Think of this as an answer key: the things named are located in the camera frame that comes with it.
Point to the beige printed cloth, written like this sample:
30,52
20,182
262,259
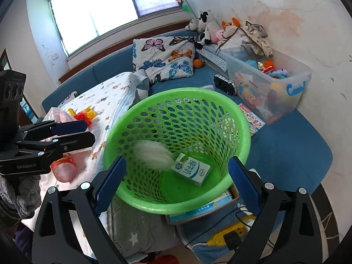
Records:
261,41

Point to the purple toy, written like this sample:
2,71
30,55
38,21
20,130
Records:
279,73

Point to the person's left hand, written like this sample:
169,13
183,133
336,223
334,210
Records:
26,189

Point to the blue white patterned cloth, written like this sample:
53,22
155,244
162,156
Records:
213,57

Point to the green plastic basket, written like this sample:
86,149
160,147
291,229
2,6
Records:
192,198

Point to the blue sofa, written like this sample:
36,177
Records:
286,148

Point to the wooden wall ledge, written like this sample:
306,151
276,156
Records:
110,51

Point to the red paper cup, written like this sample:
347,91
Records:
64,170

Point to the yellow power strip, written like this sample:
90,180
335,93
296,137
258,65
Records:
217,239

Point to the clear plastic labelled container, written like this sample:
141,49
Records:
62,115

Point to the cow plush toy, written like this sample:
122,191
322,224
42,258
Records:
207,30

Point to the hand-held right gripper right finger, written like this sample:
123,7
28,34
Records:
244,187

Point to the yellow snack wrapper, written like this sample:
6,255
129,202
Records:
90,111

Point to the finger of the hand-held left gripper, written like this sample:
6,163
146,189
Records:
79,140
68,126

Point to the person's left forearm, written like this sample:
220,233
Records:
7,211

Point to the white blue milk carton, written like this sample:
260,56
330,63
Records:
189,170

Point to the clear plastic storage box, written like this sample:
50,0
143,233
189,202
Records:
288,93

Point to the black toy car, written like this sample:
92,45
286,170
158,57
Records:
224,84

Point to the white wall switch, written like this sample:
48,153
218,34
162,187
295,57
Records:
55,56

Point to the grey star blanket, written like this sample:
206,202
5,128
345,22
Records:
143,228

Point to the red foam net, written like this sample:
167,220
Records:
82,117

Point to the orange fox plush toy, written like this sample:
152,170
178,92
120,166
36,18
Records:
230,25

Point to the small yellow packet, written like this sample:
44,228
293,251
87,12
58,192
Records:
71,111

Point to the butterfly print pillow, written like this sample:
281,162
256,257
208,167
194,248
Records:
165,57

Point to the pink plush toy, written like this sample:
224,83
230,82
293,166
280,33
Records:
219,34

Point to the small butterfly cushion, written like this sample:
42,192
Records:
68,97

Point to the colourful sticker book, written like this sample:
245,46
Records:
253,119

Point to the grey plush toy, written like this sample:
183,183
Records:
192,24

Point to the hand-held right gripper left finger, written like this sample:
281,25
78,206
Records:
110,184

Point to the window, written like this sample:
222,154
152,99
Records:
110,8

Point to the white tissue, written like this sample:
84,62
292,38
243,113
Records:
154,155

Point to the orange toy ball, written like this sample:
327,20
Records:
198,63

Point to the black plug adapter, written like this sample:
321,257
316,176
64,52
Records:
232,240

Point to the white cloth bag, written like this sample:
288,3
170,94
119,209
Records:
233,40

